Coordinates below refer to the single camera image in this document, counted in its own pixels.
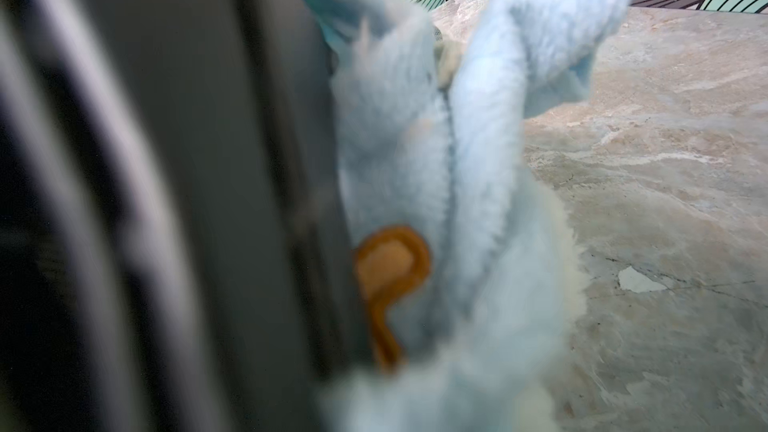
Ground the light blue teddy hoodie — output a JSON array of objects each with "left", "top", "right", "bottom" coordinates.
[{"left": 303, "top": 0, "right": 632, "bottom": 431}]

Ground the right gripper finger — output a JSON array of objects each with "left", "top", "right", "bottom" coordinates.
[{"left": 1, "top": 0, "right": 372, "bottom": 431}]

